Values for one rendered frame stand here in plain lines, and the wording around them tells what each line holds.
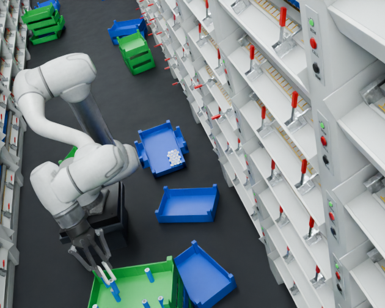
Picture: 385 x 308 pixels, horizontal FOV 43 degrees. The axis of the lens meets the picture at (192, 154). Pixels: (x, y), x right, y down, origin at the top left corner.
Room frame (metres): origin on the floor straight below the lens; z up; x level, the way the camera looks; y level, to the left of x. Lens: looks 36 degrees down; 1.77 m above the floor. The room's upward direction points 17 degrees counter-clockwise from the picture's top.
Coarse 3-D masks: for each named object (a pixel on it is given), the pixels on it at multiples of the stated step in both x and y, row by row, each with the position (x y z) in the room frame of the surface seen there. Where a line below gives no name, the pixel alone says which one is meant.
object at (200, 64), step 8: (200, 56) 2.01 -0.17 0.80; (192, 64) 2.01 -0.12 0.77; (200, 64) 2.01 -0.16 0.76; (200, 72) 1.98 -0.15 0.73; (216, 80) 1.84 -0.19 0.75; (208, 88) 1.83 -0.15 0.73; (216, 88) 1.79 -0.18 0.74; (216, 96) 1.74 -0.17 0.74; (224, 96) 1.70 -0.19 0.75; (224, 104) 1.65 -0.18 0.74; (232, 120) 1.53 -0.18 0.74
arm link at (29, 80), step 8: (24, 72) 1.83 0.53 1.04; (32, 72) 1.80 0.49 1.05; (40, 72) 1.78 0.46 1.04; (16, 80) 1.80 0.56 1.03; (24, 80) 1.78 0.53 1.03; (32, 80) 1.76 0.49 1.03; (40, 80) 1.76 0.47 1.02; (16, 88) 1.76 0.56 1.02; (24, 88) 1.73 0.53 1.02; (32, 88) 1.73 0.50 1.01; (40, 88) 1.74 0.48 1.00; (48, 88) 1.75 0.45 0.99; (16, 96) 1.73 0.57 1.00; (48, 96) 1.75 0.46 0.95
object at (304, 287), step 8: (264, 224) 1.31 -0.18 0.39; (272, 224) 1.31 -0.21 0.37; (272, 232) 1.28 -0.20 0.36; (272, 240) 1.25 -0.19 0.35; (280, 240) 1.23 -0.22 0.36; (280, 248) 1.20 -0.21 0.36; (288, 248) 1.13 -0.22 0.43; (280, 256) 1.17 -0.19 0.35; (288, 256) 1.13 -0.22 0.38; (288, 264) 1.12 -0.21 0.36; (296, 264) 1.10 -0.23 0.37; (296, 272) 1.07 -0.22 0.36; (296, 280) 1.04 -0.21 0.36; (304, 280) 1.03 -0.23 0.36; (304, 288) 1.00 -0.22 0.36; (304, 296) 0.97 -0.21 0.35; (312, 296) 0.96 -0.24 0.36; (312, 304) 0.93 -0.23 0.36; (320, 304) 0.92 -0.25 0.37
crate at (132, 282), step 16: (112, 272) 1.26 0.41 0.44; (128, 272) 1.24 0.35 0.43; (144, 272) 1.23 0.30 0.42; (160, 272) 1.22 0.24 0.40; (176, 272) 1.18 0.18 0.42; (96, 288) 1.21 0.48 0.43; (128, 288) 1.19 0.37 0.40; (144, 288) 1.17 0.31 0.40; (160, 288) 1.15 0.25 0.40; (176, 288) 1.12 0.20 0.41; (112, 304) 1.14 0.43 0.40; (128, 304) 1.12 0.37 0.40
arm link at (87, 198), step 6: (66, 162) 1.97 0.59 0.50; (72, 162) 1.94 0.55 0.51; (60, 168) 1.93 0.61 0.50; (90, 192) 1.88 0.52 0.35; (96, 192) 1.89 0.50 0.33; (78, 198) 1.87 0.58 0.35; (84, 198) 1.87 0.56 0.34; (90, 198) 1.88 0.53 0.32; (96, 198) 1.89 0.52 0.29; (84, 204) 1.87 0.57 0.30
